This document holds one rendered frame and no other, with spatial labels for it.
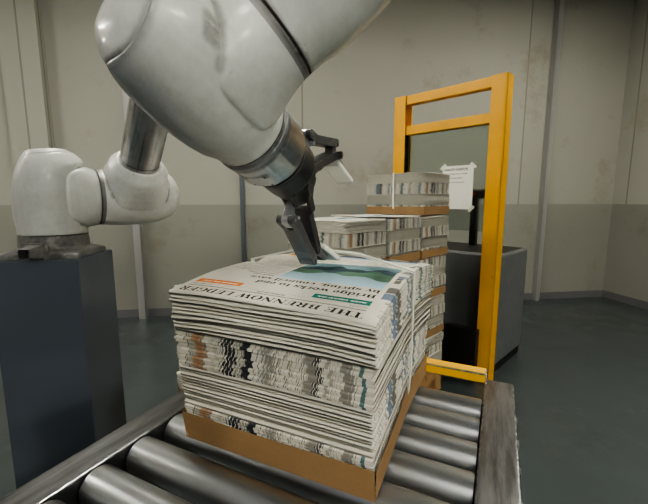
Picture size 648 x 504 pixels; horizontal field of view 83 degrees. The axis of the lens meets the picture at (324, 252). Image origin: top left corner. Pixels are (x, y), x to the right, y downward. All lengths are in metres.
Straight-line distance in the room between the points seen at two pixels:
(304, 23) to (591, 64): 5.06
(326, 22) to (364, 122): 3.61
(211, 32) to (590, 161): 5.03
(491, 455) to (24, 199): 1.10
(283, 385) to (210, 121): 0.31
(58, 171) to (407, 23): 3.73
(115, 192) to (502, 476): 1.03
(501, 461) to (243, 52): 0.56
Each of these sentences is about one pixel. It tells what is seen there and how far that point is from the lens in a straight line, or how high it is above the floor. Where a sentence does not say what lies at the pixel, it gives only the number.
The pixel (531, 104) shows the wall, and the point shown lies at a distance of 4.79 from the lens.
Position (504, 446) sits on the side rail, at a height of 0.80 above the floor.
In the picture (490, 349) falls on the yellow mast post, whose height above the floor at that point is 0.23.
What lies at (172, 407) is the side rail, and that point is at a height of 0.80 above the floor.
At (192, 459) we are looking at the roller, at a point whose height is 0.80.
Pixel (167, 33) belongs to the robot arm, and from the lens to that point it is 0.31.
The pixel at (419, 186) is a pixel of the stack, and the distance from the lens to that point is 1.99.
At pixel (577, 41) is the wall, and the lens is 5.27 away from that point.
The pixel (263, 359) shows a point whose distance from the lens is 0.47.
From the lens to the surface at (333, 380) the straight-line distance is 0.44.
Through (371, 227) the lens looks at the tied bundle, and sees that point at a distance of 1.63.
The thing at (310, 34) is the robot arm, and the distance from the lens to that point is 0.34.
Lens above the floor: 1.14
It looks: 8 degrees down
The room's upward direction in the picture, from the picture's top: straight up
